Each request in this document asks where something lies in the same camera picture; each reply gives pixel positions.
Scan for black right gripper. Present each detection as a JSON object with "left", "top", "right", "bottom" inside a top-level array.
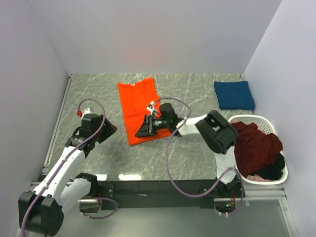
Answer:
[{"left": 136, "top": 114, "right": 170, "bottom": 138}]

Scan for orange t shirt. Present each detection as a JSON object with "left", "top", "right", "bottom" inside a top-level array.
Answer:
[{"left": 118, "top": 77, "right": 171, "bottom": 146}]

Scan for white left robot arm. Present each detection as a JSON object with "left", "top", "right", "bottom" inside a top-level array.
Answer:
[{"left": 18, "top": 113, "right": 117, "bottom": 237}]

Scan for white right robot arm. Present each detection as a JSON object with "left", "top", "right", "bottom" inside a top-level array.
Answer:
[{"left": 135, "top": 110, "right": 237, "bottom": 197}]

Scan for folded blue t shirt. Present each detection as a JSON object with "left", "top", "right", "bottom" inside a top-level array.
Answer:
[{"left": 214, "top": 81, "right": 255, "bottom": 110}]

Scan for dark maroon t shirt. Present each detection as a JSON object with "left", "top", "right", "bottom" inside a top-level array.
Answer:
[{"left": 232, "top": 121, "right": 283, "bottom": 177}]

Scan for pink garment in basket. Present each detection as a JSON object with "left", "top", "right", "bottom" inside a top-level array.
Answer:
[{"left": 247, "top": 174, "right": 271, "bottom": 182}]

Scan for black garment in basket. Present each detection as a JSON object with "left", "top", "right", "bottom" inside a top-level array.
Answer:
[{"left": 254, "top": 153, "right": 285, "bottom": 181}]

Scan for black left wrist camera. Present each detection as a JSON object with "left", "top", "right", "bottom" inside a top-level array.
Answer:
[{"left": 81, "top": 113, "right": 103, "bottom": 131}]

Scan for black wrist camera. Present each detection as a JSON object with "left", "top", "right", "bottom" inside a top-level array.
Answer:
[
  {"left": 159, "top": 103, "right": 177, "bottom": 119},
  {"left": 81, "top": 113, "right": 103, "bottom": 131}
]

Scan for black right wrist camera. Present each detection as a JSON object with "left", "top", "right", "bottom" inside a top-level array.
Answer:
[{"left": 159, "top": 103, "right": 177, "bottom": 119}]

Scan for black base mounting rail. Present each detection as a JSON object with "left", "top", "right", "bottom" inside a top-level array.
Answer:
[{"left": 85, "top": 178, "right": 245, "bottom": 209}]

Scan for aluminium frame rail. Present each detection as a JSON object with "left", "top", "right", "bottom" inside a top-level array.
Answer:
[{"left": 29, "top": 181, "right": 288, "bottom": 203}]

